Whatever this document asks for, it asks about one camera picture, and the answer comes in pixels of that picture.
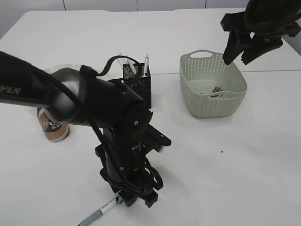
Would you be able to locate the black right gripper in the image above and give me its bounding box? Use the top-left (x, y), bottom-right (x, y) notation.
top-left (221, 11), bottom-right (301, 65)

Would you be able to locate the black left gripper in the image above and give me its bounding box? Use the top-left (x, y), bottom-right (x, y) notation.
top-left (95, 141), bottom-right (164, 208)

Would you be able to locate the blue grey ballpoint pen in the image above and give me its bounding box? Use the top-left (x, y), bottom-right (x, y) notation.
top-left (78, 195), bottom-right (124, 226)

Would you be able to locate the small paper ball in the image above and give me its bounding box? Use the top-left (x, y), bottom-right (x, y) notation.
top-left (211, 84), bottom-right (223, 98)

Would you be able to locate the grey grip white pen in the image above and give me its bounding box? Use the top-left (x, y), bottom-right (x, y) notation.
top-left (141, 53), bottom-right (149, 78)

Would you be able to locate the brown Nescafe coffee bottle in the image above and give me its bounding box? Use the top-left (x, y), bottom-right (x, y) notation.
top-left (36, 108), bottom-right (70, 142)

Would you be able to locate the beige grip white pen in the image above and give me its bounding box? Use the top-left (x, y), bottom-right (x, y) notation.
top-left (127, 58), bottom-right (136, 76)

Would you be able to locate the clear plastic ruler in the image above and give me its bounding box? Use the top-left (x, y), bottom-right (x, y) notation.
top-left (117, 57), bottom-right (127, 69)

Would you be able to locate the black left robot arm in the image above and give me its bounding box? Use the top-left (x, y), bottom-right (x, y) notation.
top-left (0, 52), bottom-right (170, 207)

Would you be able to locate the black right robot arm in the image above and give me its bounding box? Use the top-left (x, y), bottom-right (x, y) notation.
top-left (221, 0), bottom-right (301, 65)

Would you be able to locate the pale green plastic basket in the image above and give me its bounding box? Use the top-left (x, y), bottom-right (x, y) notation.
top-left (179, 50), bottom-right (248, 118)

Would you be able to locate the black mesh pen holder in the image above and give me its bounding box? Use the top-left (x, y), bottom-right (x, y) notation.
top-left (123, 64), bottom-right (152, 109)

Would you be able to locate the translucent green wavy plate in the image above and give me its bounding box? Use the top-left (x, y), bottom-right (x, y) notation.
top-left (44, 64), bottom-right (82, 74)

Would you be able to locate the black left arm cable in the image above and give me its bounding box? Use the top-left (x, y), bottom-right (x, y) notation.
top-left (30, 55), bottom-right (164, 194)

